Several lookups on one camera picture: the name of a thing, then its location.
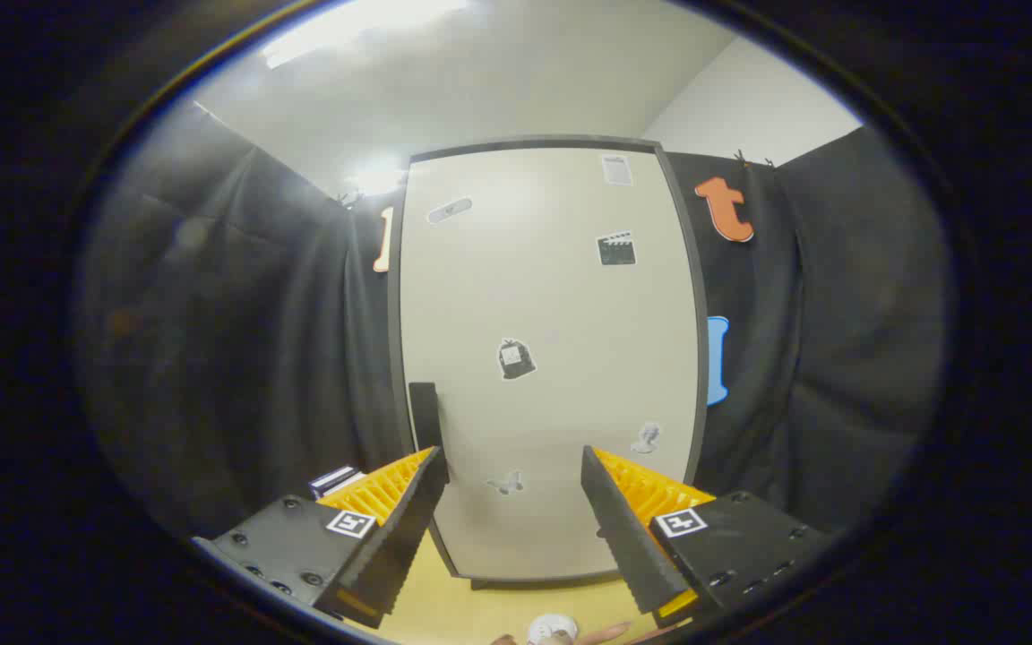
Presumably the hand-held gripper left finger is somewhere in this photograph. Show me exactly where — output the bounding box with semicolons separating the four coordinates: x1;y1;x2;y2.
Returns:
192;445;450;630

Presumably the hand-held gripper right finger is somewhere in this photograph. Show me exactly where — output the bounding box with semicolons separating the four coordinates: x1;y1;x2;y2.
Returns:
580;445;839;628

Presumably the black door handle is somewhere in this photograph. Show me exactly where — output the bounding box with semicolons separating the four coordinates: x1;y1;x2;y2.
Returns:
408;383;450;485

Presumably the white striped canvas shoe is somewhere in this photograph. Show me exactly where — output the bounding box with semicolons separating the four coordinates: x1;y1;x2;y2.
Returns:
527;613;581;645

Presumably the grey shoe cabinet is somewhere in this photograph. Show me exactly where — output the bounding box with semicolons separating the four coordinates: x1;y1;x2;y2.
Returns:
388;134;711;592

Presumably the blue spine book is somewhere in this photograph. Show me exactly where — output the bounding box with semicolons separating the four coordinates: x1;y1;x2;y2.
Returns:
308;466;357;499

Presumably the black backdrop cloth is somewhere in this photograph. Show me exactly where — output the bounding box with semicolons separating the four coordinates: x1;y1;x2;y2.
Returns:
77;99;951;547

